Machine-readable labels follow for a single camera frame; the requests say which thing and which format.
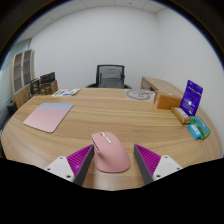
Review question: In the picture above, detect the wooden shelf unit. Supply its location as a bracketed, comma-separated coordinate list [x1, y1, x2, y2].
[9, 49, 37, 109]

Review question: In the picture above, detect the black leather armchair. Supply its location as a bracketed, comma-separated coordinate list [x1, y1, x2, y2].
[0, 100, 18, 133]

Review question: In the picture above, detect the pink computer mouse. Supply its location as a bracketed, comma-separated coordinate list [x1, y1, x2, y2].
[91, 131, 132, 174]

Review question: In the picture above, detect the white green purple sticker sheet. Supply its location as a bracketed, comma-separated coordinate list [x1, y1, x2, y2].
[51, 87, 82, 98]

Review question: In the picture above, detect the green flat box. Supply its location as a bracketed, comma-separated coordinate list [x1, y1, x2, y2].
[189, 115, 212, 140]

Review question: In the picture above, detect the small blue box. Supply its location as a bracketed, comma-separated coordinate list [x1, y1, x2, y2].
[187, 123, 202, 140]

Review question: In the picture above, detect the tall brown printed carton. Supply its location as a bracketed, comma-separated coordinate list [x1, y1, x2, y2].
[29, 78, 41, 96]

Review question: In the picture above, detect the black open carton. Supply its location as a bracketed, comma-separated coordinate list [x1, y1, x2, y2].
[39, 71, 56, 85]

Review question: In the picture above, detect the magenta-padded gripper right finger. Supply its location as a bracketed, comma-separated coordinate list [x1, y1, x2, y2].
[133, 143, 184, 185]

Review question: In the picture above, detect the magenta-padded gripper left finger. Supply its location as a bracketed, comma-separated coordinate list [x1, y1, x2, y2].
[44, 144, 95, 187]

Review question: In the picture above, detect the grey backpack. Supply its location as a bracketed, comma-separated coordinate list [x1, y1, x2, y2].
[99, 68, 124, 89]

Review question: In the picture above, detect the purple card packet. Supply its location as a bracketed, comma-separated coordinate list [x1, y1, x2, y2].
[179, 79, 204, 117]

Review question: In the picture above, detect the pink and blue mouse pad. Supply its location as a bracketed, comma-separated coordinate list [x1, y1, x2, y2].
[22, 102, 75, 134]

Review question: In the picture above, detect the orange-brown cardboard box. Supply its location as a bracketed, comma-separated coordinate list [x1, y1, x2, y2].
[153, 91, 183, 111]

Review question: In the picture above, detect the black mesh office chair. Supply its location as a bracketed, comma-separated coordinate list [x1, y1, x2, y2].
[85, 64, 133, 90]

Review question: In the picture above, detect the wooden side desk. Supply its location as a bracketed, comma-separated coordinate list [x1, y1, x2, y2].
[140, 76, 184, 98]

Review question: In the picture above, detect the wide brown printed carton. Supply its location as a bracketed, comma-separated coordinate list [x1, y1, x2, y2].
[39, 79, 59, 96]

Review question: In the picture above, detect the small tan box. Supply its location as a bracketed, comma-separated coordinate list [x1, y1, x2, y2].
[171, 106, 192, 125]

